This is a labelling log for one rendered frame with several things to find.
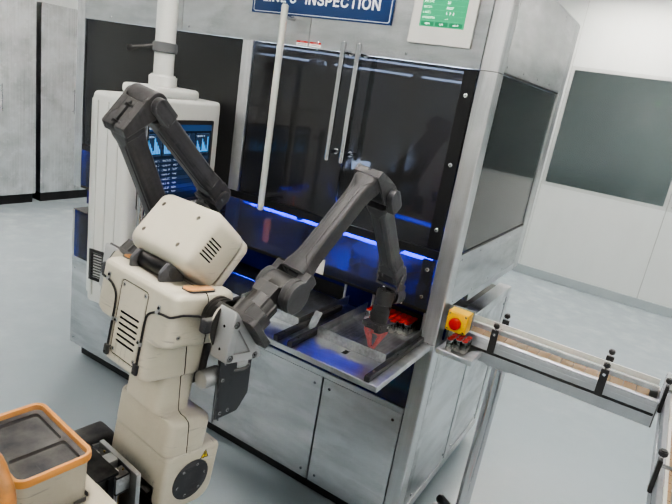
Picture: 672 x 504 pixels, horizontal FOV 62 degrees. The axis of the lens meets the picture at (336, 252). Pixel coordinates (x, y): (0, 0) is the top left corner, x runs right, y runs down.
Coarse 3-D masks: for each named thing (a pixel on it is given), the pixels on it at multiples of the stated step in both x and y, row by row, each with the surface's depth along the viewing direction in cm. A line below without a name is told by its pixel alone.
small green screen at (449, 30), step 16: (416, 0) 176; (432, 0) 174; (448, 0) 171; (464, 0) 168; (480, 0) 166; (416, 16) 177; (432, 16) 174; (448, 16) 172; (464, 16) 169; (416, 32) 178; (432, 32) 175; (448, 32) 173; (464, 32) 170; (464, 48) 171
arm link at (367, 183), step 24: (360, 168) 136; (360, 192) 133; (384, 192) 139; (336, 216) 130; (312, 240) 127; (336, 240) 131; (288, 264) 125; (312, 264) 126; (288, 288) 120; (312, 288) 126; (288, 312) 121
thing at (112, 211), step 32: (96, 96) 183; (192, 96) 206; (96, 128) 185; (192, 128) 208; (96, 160) 189; (160, 160) 197; (96, 192) 191; (128, 192) 187; (192, 192) 218; (96, 224) 194; (128, 224) 191; (96, 256) 197; (96, 288) 200
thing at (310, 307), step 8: (312, 296) 221; (320, 296) 222; (328, 296) 223; (312, 304) 213; (320, 304) 214; (328, 304) 207; (336, 304) 211; (344, 304) 217; (280, 312) 194; (304, 312) 204; (312, 312) 197; (288, 320) 193; (296, 320) 191
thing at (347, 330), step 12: (348, 312) 203; (360, 312) 211; (324, 324) 189; (336, 324) 197; (348, 324) 200; (360, 324) 202; (324, 336) 186; (336, 336) 183; (348, 336) 191; (360, 336) 192; (372, 336) 194; (396, 336) 197; (408, 336) 199; (348, 348) 182; (360, 348) 179; (372, 348) 177; (384, 348) 186; (396, 348) 181; (384, 360) 175
